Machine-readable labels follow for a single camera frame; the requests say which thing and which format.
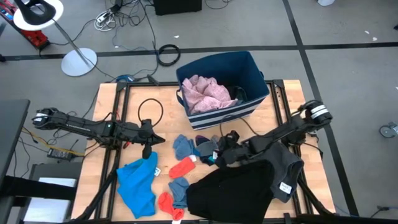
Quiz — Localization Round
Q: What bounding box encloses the black aluminium table frame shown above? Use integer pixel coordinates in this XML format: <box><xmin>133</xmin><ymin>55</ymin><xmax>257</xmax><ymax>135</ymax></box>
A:
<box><xmin>71</xmin><ymin>79</ymin><xmax>336</xmax><ymax>224</ymax></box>

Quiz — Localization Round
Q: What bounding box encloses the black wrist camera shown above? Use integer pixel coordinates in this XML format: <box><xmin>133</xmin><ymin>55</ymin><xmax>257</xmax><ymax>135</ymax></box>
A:
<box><xmin>140</xmin><ymin>118</ymin><xmax>154</xmax><ymax>132</ymax></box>
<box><xmin>224</xmin><ymin>129</ymin><xmax>241</xmax><ymax>144</ymax></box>

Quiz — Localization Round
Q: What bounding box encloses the black power adapter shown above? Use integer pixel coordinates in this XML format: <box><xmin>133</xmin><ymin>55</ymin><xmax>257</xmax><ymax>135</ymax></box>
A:
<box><xmin>46</xmin><ymin>147</ymin><xmax>76</xmax><ymax>162</ymax></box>

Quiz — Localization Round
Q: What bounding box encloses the black Puma garment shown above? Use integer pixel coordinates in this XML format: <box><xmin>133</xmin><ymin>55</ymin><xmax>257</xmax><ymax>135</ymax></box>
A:
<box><xmin>226</xmin><ymin>85</ymin><xmax>249</xmax><ymax>105</ymax></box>

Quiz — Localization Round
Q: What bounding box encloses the black box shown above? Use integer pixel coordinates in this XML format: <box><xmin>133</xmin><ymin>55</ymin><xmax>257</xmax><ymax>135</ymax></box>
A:
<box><xmin>153</xmin><ymin>0</ymin><xmax>203</xmax><ymax>16</ymax></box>

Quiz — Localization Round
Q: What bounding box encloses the dark navy sock with green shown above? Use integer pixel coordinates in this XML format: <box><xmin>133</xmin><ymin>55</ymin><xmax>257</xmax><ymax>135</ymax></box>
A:
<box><xmin>200</xmin><ymin>154</ymin><xmax>218</xmax><ymax>166</ymax></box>

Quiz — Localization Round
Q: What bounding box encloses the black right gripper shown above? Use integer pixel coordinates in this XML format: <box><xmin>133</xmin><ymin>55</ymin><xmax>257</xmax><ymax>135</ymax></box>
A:
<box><xmin>214</xmin><ymin>139</ymin><xmax>254</xmax><ymax>169</ymax></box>

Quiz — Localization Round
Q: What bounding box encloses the grey cart with white panel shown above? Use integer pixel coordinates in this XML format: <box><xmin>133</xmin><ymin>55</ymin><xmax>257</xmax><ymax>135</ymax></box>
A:
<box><xmin>0</xmin><ymin>161</ymin><xmax>82</xmax><ymax>224</ymax></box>

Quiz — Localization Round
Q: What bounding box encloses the yellow cable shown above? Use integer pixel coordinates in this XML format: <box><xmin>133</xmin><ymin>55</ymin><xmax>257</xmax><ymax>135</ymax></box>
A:
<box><xmin>21</xmin><ymin>126</ymin><xmax>85</xmax><ymax>156</ymax></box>

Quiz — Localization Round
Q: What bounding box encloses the grey sock with blue heel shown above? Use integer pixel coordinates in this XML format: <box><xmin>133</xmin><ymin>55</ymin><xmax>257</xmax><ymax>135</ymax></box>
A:
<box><xmin>197</xmin><ymin>135</ymin><xmax>220</xmax><ymax>159</ymax></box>

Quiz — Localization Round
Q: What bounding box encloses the dark grey garment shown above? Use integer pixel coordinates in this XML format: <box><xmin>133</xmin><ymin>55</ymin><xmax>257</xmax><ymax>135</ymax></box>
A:
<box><xmin>248</xmin><ymin>141</ymin><xmax>305</xmax><ymax>203</ymax></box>

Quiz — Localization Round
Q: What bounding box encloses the large black garment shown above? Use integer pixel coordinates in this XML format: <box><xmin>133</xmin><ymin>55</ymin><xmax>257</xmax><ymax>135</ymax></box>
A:
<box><xmin>185</xmin><ymin>160</ymin><xmax>276</xmax><ymax>224</ymax></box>

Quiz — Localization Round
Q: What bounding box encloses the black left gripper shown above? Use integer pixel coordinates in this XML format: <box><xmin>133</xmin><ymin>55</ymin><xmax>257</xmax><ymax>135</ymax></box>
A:
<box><xmin>132</xmin><ymin>124</ymin><xmax>167</xmax><ymax>161</ymax></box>

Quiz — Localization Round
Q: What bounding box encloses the red pink sock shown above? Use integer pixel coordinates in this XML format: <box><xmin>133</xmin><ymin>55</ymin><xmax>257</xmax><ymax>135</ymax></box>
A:
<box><xmin>169</xmin><ymin>154</ymin><xmax>197</xmax><ymax>180</ymax></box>
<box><xmin>157</xmin><ymin>192</ymin><xmax>185</xmax><ymax>222</ymax></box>

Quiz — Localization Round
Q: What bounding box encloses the dark purple sock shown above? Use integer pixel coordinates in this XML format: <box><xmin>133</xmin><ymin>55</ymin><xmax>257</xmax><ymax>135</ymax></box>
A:
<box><xmin>195</xmin><ymin>134</ymin><xmax>211</xmax><ymax>147</ymax></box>

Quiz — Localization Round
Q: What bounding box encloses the grey caster wheel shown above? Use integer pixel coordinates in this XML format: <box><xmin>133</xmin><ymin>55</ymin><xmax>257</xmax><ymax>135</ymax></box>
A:
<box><xmin>378</xmin><ymin>121</ymin><xmax>398</xmax><ymax>139</ymax></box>

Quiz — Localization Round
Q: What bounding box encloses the white power strip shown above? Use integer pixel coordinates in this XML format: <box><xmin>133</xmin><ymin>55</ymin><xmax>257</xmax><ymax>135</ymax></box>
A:
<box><xmin>95</xmin><ymin>8</ymin><xmax>118</xmax><ymax>32</ymax></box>

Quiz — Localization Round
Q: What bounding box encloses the black desk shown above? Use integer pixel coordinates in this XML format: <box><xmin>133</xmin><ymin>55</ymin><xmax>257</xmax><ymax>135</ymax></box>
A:
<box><xmin>0</xmin><ymin>98</ymin><xmax>31</xmax><ymax>187</ymax></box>

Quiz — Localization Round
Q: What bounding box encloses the pink garment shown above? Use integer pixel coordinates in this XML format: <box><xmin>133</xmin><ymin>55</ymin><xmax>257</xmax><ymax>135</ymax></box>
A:
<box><xmin>181</xmin><ymin>74</ymin><xmax>239</xmax><ymax>115</ymax></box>

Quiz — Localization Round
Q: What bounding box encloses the red tool case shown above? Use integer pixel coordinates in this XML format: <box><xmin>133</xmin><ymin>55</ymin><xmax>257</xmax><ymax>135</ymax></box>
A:
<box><xmin>0</xmin><ymin>0</ymin><xmax>51</xmax><ymax>50</ymax></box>

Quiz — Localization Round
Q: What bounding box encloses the navy white striped fabric bin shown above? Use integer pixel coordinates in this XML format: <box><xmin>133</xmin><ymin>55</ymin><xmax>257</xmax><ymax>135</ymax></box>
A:
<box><xmin>175</xmin><ymin>50</ymin><xmax>271</xmax><ymax>131</ymax></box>

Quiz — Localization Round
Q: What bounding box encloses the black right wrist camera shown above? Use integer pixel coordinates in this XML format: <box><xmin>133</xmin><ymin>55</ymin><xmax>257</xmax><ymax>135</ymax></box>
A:
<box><xmin>224</xmin><ymin>129</ymin><xmax>241</xmax><ymax>144</ymax></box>

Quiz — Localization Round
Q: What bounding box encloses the black curved headset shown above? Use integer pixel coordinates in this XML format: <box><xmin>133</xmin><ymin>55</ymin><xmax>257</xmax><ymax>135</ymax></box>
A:
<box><xmin>14</xmin><ymin>0</ymin><xmax>57</xmax><ymax>26</ymax></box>

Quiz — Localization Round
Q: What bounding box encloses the coiled black floor cable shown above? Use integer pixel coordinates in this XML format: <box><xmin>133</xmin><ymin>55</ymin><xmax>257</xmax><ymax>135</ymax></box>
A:
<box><xmin>157</xmin><ymin>43</ymin><xmax>182</xmax><ymax>67</ymax></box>

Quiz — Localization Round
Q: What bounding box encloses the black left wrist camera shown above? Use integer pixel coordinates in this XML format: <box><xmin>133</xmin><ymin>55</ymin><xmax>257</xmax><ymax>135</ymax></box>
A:
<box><xmin>140</xmin><ymin>118</ymin><xmax>154</xmax><ymax>132</ymax></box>

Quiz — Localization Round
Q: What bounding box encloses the bright blue shirt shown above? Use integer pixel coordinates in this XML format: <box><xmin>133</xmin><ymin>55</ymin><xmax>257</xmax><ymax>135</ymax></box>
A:
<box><xmin>116</xmin><ymin>151</ymin><xmax>159</xmax><ymax>220</ymax></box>

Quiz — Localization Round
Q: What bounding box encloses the black arched arm cable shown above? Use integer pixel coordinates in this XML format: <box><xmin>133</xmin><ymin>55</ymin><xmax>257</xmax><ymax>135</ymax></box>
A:
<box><xmin>219</xmin><ymin>113</ymin><xmax>259</xmax><ymax>138</ymax></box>

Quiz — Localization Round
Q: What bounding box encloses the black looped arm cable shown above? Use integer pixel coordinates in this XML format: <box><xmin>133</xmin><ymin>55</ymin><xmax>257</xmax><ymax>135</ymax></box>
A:
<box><xmin>137</xmin><ymin>98</ymin><xmax>165</xmax><ymax>128</ymax></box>

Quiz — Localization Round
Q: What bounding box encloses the white floor stand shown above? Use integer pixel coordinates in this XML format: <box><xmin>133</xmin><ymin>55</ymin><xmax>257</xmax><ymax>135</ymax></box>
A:
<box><xmin>12</xmin><ymin>0</ymin><xmax>98</xmax><ymax>78</ymax></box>

